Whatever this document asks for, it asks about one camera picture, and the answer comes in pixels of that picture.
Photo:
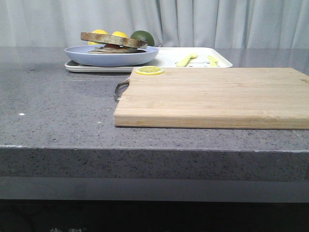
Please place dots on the yellow lemon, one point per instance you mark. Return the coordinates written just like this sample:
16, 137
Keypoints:
120, 34
98, 31

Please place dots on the right yellow lemon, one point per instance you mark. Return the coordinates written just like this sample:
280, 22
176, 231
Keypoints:
120, 34

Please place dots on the lemon slice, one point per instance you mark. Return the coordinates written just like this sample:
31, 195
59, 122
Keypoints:
149, 70

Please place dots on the yellow plastic fork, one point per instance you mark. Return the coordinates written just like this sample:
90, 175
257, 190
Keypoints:
186, 60

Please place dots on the white bear tray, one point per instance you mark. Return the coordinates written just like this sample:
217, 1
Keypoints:
166, 58

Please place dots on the fried egg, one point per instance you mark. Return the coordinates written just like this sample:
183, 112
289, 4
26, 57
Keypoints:
109, 46

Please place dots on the grey curtain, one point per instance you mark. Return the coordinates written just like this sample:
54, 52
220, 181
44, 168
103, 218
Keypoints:
172, 23

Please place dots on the metal cutting board handle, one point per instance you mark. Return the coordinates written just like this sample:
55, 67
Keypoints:
117, 92

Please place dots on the light blue round plate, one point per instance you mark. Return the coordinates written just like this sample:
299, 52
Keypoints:
83, 55

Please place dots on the yellow plastic knife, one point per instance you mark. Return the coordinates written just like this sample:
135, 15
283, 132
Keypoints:
213, 61

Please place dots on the wooden cutting board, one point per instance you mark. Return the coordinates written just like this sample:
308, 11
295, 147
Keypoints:
216, 98

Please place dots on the left yellow lemon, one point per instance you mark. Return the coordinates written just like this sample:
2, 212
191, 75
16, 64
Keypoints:
98, 31

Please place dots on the bread slice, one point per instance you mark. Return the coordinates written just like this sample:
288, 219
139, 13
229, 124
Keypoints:
118, 50
112, 39

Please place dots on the green lime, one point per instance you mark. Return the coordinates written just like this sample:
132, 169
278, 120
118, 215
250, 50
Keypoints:
144, 36

